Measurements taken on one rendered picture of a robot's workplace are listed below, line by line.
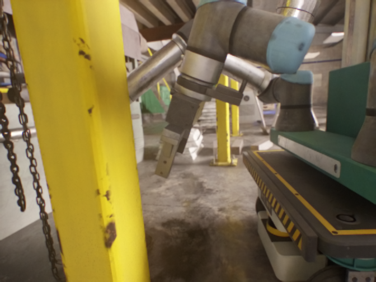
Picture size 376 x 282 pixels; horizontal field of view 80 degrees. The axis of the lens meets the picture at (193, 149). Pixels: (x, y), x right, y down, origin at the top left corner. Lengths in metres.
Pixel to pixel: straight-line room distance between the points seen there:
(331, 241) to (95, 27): 0.46
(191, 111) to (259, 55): 0.14
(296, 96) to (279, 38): 0.57
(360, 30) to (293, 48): 0.56
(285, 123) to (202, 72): 0.59
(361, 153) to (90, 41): 0.47
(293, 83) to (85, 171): 0.78
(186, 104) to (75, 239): 0.26
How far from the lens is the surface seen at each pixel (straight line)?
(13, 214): 1.38
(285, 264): 0.72
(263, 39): 0.37
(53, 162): 0.36
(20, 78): 0.86
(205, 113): 4.07
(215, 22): 0.40
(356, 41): 0.92
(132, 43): 2.56
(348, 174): 0.54
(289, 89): 0.93
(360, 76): 0.81
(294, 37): 0.37
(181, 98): 0.38
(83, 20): 0.33
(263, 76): 1.02
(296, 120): 0.92
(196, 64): 0.40
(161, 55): 0.76
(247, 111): 5.31
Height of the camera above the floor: 0.55
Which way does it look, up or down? 12 degrees down
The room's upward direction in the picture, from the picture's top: 4 degrees counter-clockwise
